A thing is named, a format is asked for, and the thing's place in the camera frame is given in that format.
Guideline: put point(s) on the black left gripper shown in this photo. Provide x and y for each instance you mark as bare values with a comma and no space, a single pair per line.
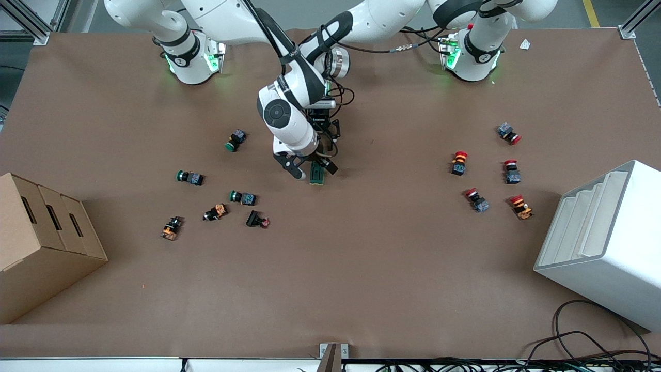
320,123

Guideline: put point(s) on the red yellow emergency stop button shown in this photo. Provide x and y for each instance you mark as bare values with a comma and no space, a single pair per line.
459,164

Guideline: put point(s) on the green load switch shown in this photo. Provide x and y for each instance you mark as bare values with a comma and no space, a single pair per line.
317,176

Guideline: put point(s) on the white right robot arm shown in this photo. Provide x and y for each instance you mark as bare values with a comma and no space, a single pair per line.
284,116

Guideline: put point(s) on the red button orange body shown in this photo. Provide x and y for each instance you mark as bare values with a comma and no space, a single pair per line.
521,207

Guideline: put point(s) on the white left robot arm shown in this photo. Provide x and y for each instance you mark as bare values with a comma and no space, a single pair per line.
382,20

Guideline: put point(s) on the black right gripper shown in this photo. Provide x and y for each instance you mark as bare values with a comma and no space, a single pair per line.
327,165

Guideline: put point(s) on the white paper scrap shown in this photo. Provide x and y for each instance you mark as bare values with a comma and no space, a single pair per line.
525,44

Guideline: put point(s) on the aluminium frame profile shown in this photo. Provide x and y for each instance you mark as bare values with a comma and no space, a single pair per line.
638,20
26,20

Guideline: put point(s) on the grey metal bracket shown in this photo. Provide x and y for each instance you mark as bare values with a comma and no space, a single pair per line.
333,356

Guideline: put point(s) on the red button blue-grey body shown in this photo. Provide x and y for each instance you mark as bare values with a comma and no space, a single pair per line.
507,132
477,200
512,173

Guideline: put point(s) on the black switch with red lens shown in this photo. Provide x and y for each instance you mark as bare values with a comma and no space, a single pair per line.
255,219

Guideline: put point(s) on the white stepped rack box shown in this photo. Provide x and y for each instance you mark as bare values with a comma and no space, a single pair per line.
614,258

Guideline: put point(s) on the green push button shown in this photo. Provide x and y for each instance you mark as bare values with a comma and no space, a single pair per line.
235,140
191,178
244,198

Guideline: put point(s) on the orange black selector switch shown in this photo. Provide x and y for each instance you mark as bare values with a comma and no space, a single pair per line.
216,212
171,228

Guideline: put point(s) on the brown cardboard box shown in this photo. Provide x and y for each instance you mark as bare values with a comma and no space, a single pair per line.
41,258

